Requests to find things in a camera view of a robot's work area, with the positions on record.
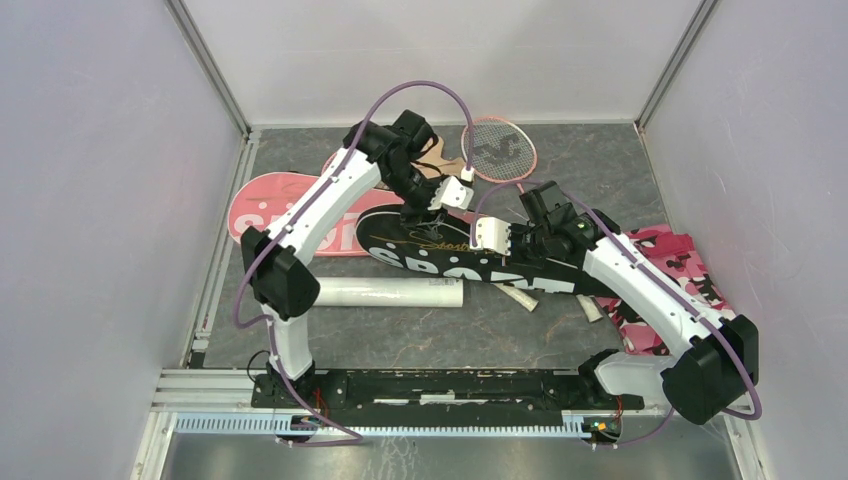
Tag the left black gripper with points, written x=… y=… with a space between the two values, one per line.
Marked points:
x=414 y=216

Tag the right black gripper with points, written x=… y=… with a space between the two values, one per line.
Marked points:
x=515 y=255

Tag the black SPORT racket bag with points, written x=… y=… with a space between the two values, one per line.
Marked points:
x=444 y=251

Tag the white shuttlecock tube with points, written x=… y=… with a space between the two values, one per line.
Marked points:
x=390 y=292

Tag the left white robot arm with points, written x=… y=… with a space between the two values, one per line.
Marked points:
x=276 y=259

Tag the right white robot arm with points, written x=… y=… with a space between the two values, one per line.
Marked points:
x=712 y=364

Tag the beige cloth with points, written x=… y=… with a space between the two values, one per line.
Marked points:
x=434 y=163

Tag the pink camouflage cloth bag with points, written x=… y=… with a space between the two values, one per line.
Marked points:
x=676 y=256

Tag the pink SPORT racket bag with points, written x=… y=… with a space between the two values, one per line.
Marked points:
x=267 y=197

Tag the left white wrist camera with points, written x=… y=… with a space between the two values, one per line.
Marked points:
x=451 y=193

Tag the white racket handle left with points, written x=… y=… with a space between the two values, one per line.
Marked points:
x=522 y=298

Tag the white racket handle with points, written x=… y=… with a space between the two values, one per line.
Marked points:
x=522 y=298
x=591 y=310

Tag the white racket handle right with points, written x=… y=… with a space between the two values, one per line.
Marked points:
x=591 y=310

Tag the pink frame badminton racket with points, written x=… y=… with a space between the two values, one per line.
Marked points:
x=500 y=151

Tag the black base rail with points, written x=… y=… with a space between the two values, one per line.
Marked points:
x=456 y=398

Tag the white toothed cable duct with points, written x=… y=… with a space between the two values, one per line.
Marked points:
x=299 y=424

